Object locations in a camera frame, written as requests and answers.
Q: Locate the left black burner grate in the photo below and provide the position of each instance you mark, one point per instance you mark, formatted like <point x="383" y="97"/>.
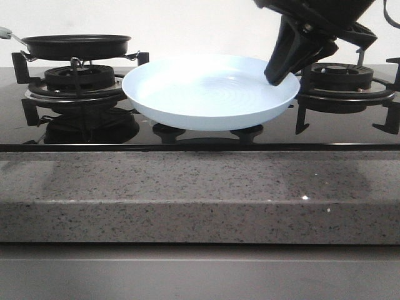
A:
<point x="71" y="110"/>

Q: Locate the black glass cooktop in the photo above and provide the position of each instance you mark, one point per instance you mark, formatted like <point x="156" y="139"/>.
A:
<point x="326" y="131"/>

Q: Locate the light blue plate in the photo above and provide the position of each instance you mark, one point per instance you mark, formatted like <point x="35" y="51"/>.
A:
<point x="208" y="92"/>

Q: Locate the left gas burner head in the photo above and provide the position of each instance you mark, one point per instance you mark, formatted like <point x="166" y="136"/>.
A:
<point x="91" y="77"/>

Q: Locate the black frying pan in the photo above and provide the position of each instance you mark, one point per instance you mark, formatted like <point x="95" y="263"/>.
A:
<point x="85" y="47"/>

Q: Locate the right gas burner head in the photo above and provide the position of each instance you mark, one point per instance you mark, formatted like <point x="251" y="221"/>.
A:
<point x="341" y="77"/>

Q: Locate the grey cabinet front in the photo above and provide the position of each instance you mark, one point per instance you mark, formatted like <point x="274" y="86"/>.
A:
<point x="126" y="271"/>

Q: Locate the gas burner head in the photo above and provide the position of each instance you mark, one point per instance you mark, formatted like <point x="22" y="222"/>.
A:
<point x="341" y="77"/>
<point x="91" y="77"/>

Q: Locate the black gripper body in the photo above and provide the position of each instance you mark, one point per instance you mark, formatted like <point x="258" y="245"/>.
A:
<point x="336" y="18"/>

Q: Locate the grey speckled stone countertop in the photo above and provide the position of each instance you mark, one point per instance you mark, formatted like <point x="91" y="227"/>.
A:
<point x="201" y="197"/>

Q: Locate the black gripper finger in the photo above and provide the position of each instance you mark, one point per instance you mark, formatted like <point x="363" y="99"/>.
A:
<point x="292" y="34"/>
<point x="310" y="53"/>

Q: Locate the black burner grate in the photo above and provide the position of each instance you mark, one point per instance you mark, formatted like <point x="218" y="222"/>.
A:
<point x="381" y="92"/>
<point x="71" y="110"/>

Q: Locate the right black burner grate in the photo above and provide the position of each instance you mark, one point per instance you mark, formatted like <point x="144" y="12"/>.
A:
<point x="381" y="92"/>

